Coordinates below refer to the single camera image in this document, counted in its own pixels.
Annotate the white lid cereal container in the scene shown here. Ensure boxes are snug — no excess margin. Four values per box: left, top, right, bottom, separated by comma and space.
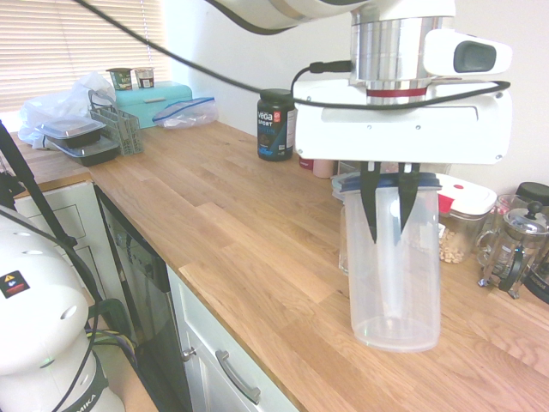
435, 173, 498, 265

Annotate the silver cabinet handle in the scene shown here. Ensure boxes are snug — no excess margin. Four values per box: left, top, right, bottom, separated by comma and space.
214, 349, 262, 405

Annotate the white cabinet with handle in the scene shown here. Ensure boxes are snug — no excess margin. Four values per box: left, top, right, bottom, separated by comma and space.
165, 265, 301, 412

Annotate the beige window blind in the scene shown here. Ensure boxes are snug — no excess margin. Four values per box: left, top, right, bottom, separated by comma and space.
0, 0, 172, 113

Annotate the glass container with teal lid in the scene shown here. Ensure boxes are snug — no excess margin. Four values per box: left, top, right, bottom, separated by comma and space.
330, 173, 347, 202

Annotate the clear glass mug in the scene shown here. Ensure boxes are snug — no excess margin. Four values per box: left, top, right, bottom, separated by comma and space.
474, 193, 522, 270

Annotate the white plastic bag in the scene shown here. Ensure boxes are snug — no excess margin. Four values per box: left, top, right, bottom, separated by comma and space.
17, 71, 118, 149

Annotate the brown yogurt cup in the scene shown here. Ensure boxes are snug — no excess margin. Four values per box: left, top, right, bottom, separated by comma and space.
133, 67, 156, 89

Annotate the clear drinking glass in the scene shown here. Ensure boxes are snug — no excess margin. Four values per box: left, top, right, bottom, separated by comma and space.
338, 204, 353, 276

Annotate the clear zip bag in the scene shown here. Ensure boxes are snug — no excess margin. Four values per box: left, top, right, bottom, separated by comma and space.
152, 96, 219, 129

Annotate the black front dishwasher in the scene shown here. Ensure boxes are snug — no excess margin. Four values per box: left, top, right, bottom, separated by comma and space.
94, 184, 192, 412

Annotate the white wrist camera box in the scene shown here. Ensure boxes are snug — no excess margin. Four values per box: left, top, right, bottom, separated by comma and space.
423, 28, 514, 77

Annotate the pink water bottle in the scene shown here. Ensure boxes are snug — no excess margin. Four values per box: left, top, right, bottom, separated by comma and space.
312, 157, 335, 179

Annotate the black tripod stand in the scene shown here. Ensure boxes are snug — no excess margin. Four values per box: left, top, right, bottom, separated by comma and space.
0, 119, 78, 248

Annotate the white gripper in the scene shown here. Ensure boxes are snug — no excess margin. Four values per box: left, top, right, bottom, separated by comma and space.
293, 79, 515, 245

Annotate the black food container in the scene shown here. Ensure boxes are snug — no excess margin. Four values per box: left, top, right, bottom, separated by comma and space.
34, 115, 106, 149
51, 136, 121, 167

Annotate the clear pitcher with blue lid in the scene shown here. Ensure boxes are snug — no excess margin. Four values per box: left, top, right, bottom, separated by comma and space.
341, 171, 443, 354

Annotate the teal bread box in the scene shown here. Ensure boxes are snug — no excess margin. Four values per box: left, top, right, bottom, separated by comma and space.
113, 80, 194, 130

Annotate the white panelled cabinet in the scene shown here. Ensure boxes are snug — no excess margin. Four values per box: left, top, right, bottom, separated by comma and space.
12, 179, 130, 340

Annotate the green yogurt cup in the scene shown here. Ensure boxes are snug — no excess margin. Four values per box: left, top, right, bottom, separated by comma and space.
106, 67, 132, 91

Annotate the grey cutlery basket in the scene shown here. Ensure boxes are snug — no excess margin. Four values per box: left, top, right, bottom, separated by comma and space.
88, 88, 145, 156

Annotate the glass French press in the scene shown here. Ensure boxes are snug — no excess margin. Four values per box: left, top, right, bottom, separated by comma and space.
478, 200, 549, 300

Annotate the black Vega protein tub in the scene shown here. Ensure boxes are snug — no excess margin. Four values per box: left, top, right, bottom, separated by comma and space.
256, 88, 298, 163

